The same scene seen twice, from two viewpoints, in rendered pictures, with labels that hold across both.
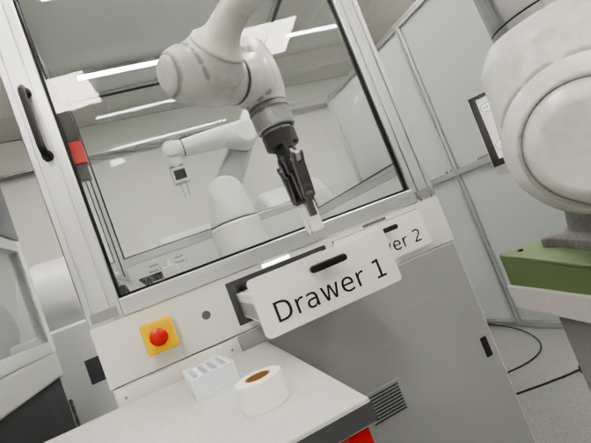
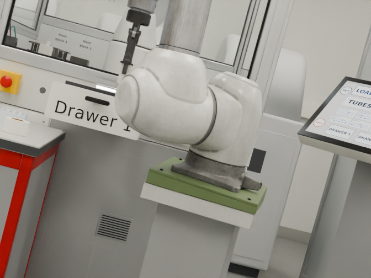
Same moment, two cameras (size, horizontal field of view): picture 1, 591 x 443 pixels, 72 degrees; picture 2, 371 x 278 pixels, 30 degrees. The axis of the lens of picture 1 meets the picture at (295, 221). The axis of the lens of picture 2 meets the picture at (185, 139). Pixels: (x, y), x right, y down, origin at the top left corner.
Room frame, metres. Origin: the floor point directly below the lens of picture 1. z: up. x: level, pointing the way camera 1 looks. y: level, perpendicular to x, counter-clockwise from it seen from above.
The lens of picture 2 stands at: (-1.17, -0.80, 1.00)
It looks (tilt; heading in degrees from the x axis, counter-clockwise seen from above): 4 degrees down; 14
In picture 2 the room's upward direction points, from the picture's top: 15 degrees clockwise
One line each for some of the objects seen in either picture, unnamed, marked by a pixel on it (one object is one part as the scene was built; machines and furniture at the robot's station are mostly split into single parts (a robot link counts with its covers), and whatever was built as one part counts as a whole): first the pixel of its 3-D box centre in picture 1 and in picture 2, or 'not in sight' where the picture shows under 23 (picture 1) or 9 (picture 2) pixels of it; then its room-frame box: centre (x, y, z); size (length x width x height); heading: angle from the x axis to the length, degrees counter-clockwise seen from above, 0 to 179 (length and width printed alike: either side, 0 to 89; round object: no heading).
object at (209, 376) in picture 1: (209, 375); (12, 117); (0.81, 0.27, 0.78); 0.12 x 0.08 x 0.04; 24
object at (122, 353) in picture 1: (262, 281); (120, 105); (1.55, 0.20, 0.87); 1.02 x 0.95 x 0.14; 108
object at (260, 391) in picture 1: (262, 389); (16, 126); (0.60, 0.13, 0.78); 0.07 x 0.07 x 0.04
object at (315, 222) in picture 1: (312, 216); (123, 74); (0.87, -0.04, 1.00); 0.03 x 0.01 x 0.07; 108
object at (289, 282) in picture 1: (327, 279); (95, 110); (0.78, -0.02, 0.87); 0.29 x 0.02 x 0.11; 108
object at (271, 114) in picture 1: (273, 119); (142, 3); (0.88, -0.03, 1.23); 0.09 x 0.09 x 0.06
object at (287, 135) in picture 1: (284, 150); (136, 26); (0.88, -0.03, 1.16); 0.08 x 0.07 x 0.09; 18
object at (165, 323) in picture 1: (159, 335); (8, 81); (0.96, 0.39, 0.88); 0.07 x 0.05 x 0.07; 108
